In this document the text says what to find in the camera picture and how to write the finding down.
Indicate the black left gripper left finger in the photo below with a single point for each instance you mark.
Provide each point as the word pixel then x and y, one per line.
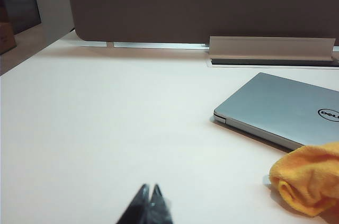
pixel 137 208

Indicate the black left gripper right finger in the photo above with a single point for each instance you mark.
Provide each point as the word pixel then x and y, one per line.
pixel 160 210

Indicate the yellow microfibre rag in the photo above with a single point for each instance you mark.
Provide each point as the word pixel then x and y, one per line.
pixel 307 179

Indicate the silver Dell laptop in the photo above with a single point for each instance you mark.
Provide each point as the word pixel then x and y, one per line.
pixel 275 105

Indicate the grey fabric desk divider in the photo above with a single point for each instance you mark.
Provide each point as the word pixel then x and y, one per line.
pixel 201 4

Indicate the brown cardboard box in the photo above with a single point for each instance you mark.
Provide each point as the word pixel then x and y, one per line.
pixel 5 37

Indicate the white pillar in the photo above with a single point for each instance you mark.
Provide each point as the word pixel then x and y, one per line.
pixel 53 4

